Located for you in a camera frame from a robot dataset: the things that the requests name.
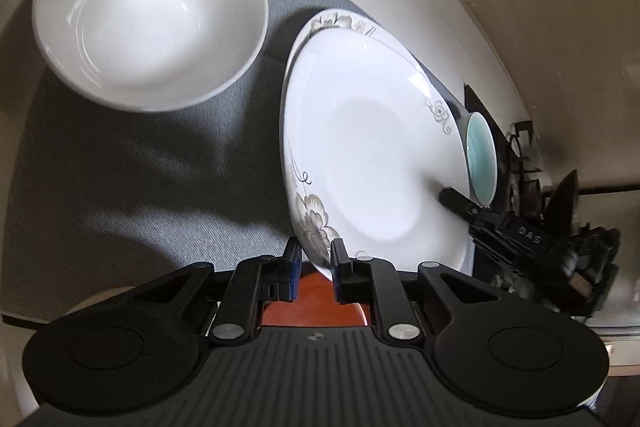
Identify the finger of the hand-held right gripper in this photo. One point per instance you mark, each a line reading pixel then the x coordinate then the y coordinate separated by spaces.
pixel 457 199

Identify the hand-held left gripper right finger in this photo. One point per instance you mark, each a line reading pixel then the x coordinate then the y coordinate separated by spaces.
pixel 340 274

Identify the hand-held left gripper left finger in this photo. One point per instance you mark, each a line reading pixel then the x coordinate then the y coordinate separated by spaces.
pixel 292 269

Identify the brown plate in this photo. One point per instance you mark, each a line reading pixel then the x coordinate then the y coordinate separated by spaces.
pixel 310 307

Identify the teal bowl with dark rim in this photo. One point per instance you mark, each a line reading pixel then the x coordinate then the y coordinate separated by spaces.
pixel 480 157

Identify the white floral plate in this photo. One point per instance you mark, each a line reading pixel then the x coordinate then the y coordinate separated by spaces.
pixel 330 19
pixel 365 147

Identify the large white bowl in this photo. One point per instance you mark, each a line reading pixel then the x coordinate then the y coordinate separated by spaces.
pixel 150 7

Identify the black gas stove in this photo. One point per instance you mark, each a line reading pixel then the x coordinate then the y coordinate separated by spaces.
pixel 525 187

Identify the black pan support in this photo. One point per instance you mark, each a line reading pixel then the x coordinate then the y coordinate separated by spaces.
pixel 522 147

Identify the grey mat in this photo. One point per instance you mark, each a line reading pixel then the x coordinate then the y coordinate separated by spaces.
pixel 150 187

